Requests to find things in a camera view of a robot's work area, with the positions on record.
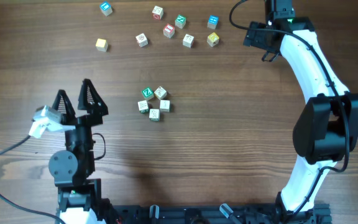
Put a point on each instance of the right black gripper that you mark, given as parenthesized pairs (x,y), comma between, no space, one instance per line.
(253,38)

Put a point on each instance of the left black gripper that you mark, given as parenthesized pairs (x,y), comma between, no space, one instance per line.
(96,110)

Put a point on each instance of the green Z wooden block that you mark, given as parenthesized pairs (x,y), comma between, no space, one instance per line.
(147,93)

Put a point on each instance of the wooden block green V side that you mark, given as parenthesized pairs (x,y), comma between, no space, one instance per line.
(154,114)

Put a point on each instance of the wooden block yellow side A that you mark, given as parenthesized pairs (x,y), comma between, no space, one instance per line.
(160,93)

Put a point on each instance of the wooden block apple picture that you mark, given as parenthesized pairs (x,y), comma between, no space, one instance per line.
(165,105)

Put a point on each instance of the wooden block green C side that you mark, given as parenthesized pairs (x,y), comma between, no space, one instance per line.
(143,106)

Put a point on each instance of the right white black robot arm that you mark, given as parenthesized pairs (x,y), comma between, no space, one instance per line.
(327,129)

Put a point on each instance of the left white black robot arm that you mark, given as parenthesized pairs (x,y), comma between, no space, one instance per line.
(79,197)

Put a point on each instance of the yellow top block carrot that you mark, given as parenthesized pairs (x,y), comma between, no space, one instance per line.
(213,39)

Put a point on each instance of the blue top block right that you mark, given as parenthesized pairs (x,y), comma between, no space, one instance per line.
(212,22)

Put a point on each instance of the yellow top wooden block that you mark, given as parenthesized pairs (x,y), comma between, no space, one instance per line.
(102,45)

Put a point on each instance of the wooden block red six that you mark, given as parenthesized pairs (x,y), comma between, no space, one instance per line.
(188,40)

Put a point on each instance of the green N wooden block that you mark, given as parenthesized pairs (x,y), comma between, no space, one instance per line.
(180,21)

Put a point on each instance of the blue top wooden block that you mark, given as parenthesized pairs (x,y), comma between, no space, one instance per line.
(105,8)

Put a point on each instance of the red top wooden block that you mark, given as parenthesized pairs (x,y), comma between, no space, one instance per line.
(169,31)

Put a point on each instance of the red side wooden block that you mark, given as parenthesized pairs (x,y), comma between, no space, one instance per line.
(157,12)

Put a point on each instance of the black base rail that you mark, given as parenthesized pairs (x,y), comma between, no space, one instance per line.
(257,213)

